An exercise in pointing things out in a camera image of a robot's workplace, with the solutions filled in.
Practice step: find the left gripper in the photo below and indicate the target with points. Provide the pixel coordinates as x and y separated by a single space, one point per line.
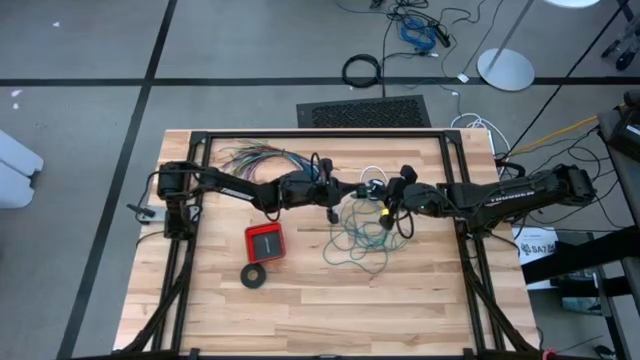
315 192

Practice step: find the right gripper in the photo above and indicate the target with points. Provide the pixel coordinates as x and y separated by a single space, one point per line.
420 200

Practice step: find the black spool white label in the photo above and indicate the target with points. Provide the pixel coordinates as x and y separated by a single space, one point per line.
367 191

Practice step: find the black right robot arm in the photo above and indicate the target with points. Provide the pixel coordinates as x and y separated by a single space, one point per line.
525 192

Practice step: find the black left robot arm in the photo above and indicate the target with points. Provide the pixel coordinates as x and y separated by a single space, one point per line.
235 190

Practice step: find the black floor vent grille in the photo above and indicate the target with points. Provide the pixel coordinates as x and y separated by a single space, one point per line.
365 114

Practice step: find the red square tray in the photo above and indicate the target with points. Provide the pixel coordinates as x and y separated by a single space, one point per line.
265 243

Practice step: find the black tape roll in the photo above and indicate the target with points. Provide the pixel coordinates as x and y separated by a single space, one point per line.
244 277

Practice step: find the white paper sign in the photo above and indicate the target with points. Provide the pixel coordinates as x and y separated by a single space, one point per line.
537 248

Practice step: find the white round lamp base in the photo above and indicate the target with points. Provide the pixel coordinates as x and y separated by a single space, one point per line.
505 70

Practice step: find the black side workbench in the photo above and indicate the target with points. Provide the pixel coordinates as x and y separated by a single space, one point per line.
575 257

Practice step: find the black desk device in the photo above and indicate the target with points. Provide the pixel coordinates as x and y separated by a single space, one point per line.
625 135

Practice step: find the white round lamp head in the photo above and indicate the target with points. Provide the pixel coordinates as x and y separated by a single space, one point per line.
572 2

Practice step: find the black caster base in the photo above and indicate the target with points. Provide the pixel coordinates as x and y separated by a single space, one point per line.
625 60

